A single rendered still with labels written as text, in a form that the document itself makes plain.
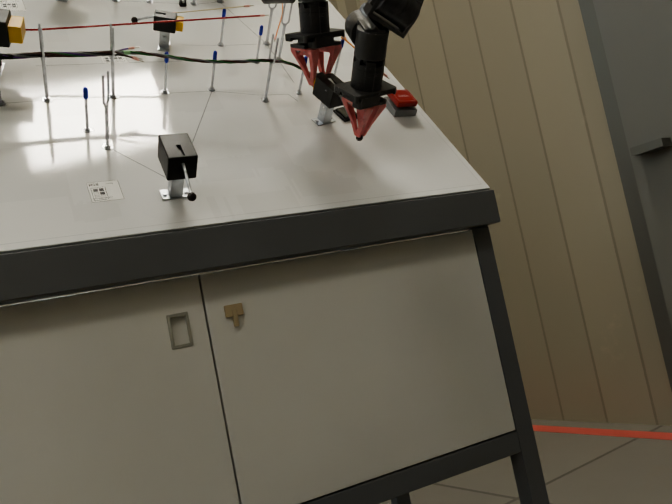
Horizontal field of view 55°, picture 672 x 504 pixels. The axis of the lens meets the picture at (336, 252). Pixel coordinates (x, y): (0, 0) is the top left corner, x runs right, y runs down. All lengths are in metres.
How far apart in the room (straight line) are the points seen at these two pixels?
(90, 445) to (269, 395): 0.28
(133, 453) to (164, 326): 0.19
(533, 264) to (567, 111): 0.68
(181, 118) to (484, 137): 2.12
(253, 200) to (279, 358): 0.27
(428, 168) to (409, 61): 2.31
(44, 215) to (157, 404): 0.33
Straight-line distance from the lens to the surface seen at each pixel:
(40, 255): 1.00
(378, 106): 1.22
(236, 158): 1.19
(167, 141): 1.04
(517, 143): 3.06
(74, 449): 1.04
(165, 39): 1.49
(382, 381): 1.17
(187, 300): 1.06
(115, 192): 1.10
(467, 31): 3.30
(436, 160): 1.33
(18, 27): 1.32
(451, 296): 1.26
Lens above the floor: 0.71
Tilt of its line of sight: 4 degrees up
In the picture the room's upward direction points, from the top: 11 degrees counter-clockwise
